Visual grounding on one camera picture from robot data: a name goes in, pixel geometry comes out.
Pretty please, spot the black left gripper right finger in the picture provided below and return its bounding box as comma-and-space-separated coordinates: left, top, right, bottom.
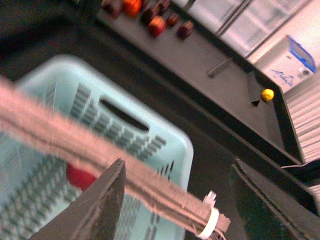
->
231, 158, 320, 240

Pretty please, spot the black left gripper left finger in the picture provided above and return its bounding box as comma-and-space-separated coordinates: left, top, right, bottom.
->
31, 159, 126, 240

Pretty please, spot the red yellow apple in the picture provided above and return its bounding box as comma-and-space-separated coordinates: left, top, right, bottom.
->
66, 164, 97, 192

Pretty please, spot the light blue plastic basket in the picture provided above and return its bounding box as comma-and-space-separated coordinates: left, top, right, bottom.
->
0, 54, 195, 240

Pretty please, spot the dark red apple front left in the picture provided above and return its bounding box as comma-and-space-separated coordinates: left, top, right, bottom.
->
101, 0, 123, 19

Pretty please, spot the white zip tie right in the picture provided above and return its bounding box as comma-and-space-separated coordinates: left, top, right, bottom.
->
195, 190, 220, 240

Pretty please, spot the black produce display tray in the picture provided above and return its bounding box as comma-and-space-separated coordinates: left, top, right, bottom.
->
97, 0, 303, 166

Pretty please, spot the yellow lemon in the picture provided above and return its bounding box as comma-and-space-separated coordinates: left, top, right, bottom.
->
261, 88, 275, 102

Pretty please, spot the black shelf divider right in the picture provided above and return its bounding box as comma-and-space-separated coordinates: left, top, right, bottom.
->
246, 71, 261, 107

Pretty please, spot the black shelf divider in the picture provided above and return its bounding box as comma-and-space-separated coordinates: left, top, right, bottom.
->
246, 71, 261, 107
206, 58, 233, 79

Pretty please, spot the white blue chest freezer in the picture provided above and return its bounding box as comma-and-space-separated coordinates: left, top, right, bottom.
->
255, 35, 317, 94

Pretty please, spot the black shelf divider left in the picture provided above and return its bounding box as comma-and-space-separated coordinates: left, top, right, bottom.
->
206, 58, 233, 79

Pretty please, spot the glass door refrigerator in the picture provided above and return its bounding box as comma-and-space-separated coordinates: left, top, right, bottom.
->
174, 0, 309, 57

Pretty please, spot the orange fruit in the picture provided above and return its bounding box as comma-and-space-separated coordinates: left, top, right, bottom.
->
122, 0, 143, 18

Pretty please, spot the red apple behind post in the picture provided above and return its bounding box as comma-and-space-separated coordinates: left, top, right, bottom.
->
147, 15, 166, 38

